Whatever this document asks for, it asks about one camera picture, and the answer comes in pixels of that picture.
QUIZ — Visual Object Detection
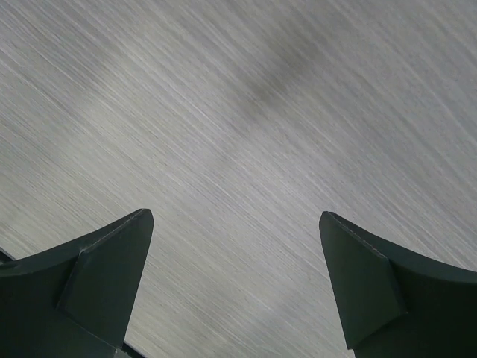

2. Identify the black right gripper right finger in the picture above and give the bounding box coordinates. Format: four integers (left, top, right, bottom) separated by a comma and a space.
319, 211, 476, 358

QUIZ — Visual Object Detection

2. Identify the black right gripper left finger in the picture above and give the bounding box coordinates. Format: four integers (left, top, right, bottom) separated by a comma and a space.
1, 209, 154, 357

